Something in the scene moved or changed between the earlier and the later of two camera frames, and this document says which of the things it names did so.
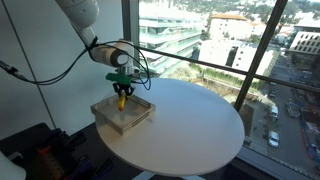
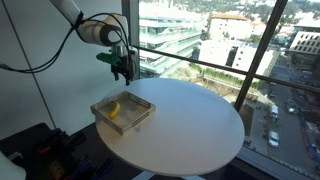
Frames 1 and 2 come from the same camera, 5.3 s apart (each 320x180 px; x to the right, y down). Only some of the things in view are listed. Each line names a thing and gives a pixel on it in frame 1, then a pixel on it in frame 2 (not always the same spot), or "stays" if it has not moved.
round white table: x=193 y=130 stays
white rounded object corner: x=9 y=170 stays
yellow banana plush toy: x=121 y=102 to x=115 y=111
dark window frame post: x=260 y=55 stays
